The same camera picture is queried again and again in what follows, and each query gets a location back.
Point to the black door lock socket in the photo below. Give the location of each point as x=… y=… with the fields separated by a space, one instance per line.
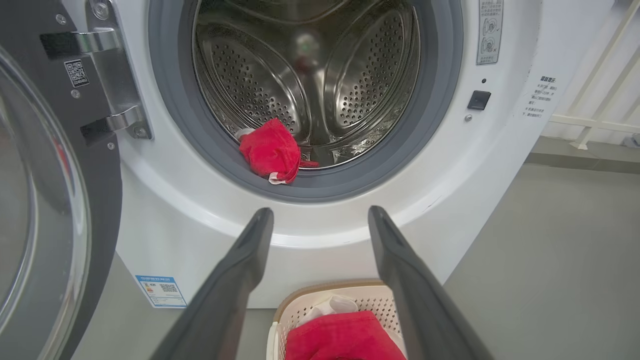
x=479 y=100

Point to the black round glass washer door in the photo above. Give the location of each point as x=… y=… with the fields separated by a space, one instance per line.
x=107 y=200

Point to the small red garment white cuffs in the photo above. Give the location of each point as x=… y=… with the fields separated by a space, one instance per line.
x=270 y=150

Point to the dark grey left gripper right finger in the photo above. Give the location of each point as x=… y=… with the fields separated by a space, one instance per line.
x=420 y=310

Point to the white front-load washing machine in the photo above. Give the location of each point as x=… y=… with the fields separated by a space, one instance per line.
x=320 y=225

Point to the cream perforated basket brown rim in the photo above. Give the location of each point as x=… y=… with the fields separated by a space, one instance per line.
x=372 y=305

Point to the silver metal door hinge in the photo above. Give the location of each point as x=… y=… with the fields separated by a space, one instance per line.
x=115 y=75

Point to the white QR code sticker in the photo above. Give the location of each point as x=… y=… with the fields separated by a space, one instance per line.
x=76 y=73

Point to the stainless steel perforated drum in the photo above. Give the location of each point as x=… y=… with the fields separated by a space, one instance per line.
x=250 y=75

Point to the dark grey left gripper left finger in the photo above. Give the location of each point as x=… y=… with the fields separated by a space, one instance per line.
x=230 y=300

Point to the white metal railing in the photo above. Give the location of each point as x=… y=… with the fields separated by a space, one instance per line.
x=595 y=122

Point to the blue energy label sticker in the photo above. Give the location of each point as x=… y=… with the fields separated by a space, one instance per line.
x=161 y=291

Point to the black printed text sticker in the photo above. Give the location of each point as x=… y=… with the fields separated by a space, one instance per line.
x=540 y=96

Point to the red and white garment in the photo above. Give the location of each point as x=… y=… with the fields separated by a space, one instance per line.
x=340 y=335

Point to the grey warning label sticker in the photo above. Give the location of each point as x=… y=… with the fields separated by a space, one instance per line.
x=489 y=32

